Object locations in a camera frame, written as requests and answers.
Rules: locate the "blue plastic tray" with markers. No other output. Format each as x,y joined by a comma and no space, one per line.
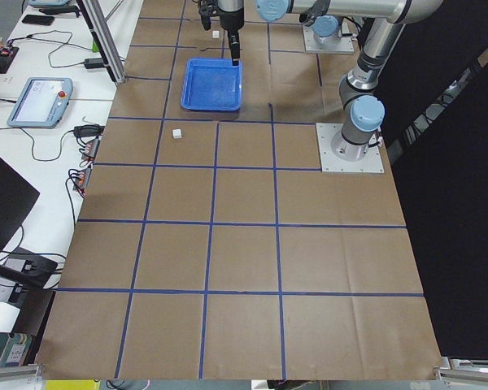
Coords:
212,84

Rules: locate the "black power adapter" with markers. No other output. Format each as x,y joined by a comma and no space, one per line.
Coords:
93,63

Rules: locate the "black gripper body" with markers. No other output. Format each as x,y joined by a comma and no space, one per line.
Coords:
232,20

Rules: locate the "teach pendant with screen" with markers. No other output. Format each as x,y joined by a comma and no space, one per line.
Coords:
42,102

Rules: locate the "black monitor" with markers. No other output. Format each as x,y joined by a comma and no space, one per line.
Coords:
17,198

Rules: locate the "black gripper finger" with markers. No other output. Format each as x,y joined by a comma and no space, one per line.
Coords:
235,53

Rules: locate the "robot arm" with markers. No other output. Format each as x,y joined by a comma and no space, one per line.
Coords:
323,32
294,88

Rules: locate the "black smartphone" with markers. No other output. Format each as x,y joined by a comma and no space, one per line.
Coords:
42,20

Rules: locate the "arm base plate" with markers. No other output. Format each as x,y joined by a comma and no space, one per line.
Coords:
339,43
339,156

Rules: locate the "aluminium frame post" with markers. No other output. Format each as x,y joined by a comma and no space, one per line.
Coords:
101,34

